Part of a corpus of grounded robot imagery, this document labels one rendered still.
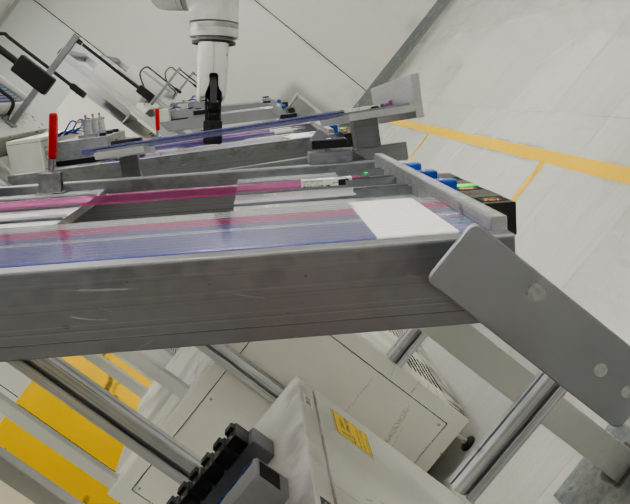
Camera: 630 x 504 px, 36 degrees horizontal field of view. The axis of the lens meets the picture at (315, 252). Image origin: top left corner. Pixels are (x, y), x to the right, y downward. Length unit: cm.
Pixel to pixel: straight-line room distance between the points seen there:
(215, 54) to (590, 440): 92
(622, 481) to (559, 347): 114
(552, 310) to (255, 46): 815
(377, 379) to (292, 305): 156
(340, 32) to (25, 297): 817
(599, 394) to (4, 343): 40
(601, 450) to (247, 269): 118
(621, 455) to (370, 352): 67
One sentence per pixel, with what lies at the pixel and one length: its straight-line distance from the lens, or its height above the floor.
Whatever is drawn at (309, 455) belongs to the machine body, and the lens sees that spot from 112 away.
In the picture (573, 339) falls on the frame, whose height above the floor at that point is 66.
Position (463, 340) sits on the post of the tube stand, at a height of 39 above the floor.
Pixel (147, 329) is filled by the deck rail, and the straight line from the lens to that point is 67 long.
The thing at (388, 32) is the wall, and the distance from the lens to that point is 883.
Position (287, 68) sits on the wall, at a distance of 874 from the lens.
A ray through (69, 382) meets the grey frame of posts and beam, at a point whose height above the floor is 87.
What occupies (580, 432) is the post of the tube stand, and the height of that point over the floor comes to 12.
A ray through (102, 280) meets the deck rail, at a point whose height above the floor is 92.
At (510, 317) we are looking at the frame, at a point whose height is 70.
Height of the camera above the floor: 92
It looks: 9 degrees down
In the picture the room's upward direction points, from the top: 52 degrees counter-clockwise
